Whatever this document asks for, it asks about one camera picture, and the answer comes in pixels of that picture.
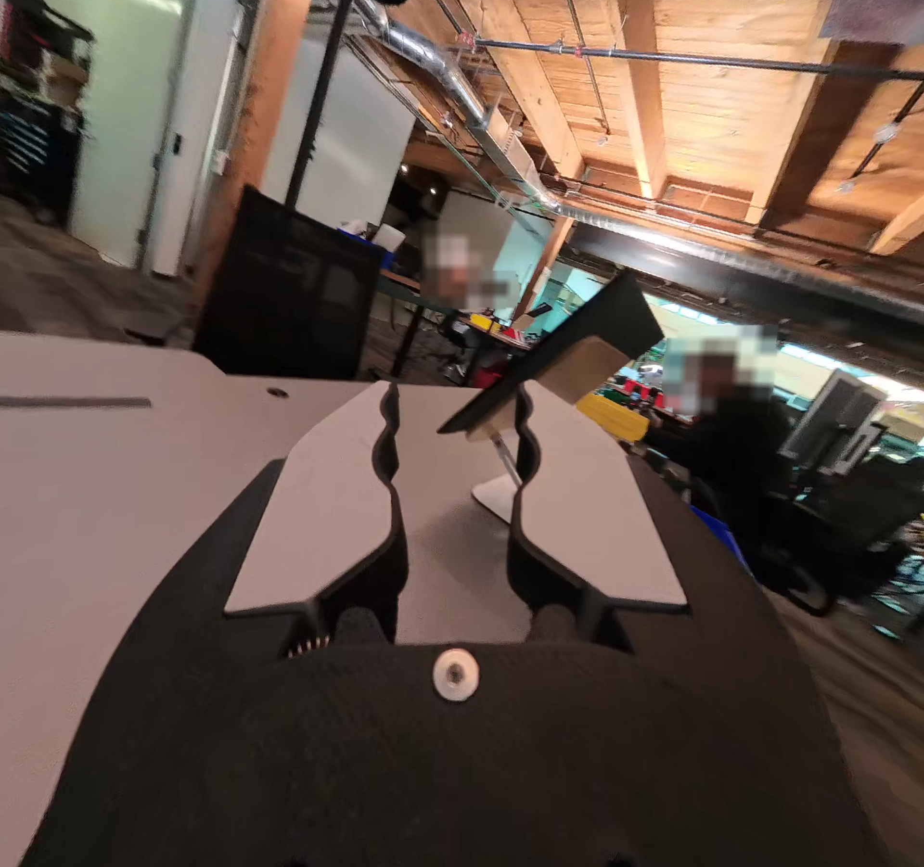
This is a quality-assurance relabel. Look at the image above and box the grey monitor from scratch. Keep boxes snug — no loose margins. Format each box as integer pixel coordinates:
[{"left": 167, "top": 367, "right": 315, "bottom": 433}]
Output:
[{"left": 780, "top": 369, "right": 889, "bottom": 478}]

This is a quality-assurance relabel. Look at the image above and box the wooden document stand white base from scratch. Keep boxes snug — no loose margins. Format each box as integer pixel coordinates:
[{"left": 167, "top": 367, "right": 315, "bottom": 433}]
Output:
[{"left": 438, "top": 271, "right": 665, "bottom": 525}]

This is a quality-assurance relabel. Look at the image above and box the black mesh panel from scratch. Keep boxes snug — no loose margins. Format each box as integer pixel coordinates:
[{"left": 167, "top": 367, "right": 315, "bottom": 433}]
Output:
[{"left": 193, "top": 185, "right": 387, "bottom": 381}]

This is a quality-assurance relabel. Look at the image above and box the black ceiling pipe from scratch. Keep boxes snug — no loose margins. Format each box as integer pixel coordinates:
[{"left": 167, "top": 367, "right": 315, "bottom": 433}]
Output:
[{"left": 473, "top": 37, "right": 924, "bottom": 83}]

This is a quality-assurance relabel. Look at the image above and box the blue bin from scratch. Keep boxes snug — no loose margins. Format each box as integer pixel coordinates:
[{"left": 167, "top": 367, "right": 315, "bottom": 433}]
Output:
[{"left": 692, "top": 505, "right": 746, "bottom": 566}]

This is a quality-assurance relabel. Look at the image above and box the silver air duct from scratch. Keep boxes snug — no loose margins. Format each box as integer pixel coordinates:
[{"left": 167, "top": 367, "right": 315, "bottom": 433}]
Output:
[{"left": 346, "top": 0, "right": 571, "bottom": 218}]

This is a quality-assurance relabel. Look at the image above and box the black pole stand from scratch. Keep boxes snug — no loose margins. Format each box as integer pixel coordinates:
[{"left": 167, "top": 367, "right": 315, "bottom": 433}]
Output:
[{"left": 285, "top": 0, "right": 412, "bottom": 207}]

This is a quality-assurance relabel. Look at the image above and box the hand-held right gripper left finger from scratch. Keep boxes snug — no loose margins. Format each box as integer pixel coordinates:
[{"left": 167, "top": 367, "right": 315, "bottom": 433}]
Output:
[{"left": 224, "top": 380, "right": 410, "bottom": 643}]

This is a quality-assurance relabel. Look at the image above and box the yellow bin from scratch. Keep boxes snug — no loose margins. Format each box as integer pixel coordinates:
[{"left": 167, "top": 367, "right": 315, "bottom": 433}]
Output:
[{"left": 577, "top": 391, "right": 651, "bottom": 442}]

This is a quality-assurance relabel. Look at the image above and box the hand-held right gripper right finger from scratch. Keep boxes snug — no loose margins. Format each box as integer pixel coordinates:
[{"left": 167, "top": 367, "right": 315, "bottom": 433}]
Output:
[{"left": 507, "top": 381, "right": 688, "bottom": 633}]

